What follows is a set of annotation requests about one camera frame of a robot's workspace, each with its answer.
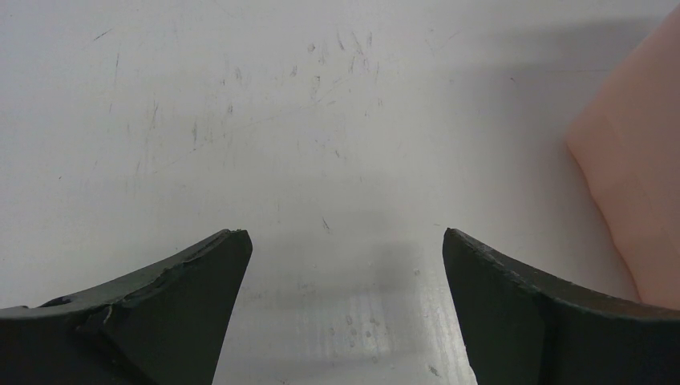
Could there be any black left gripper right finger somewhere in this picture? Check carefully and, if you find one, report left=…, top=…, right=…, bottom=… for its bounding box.
left=443, top=229, right=679, bottom=384

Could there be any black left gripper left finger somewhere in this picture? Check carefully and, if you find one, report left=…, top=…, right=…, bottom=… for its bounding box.
left=1, top=229, right=253, bottom=384

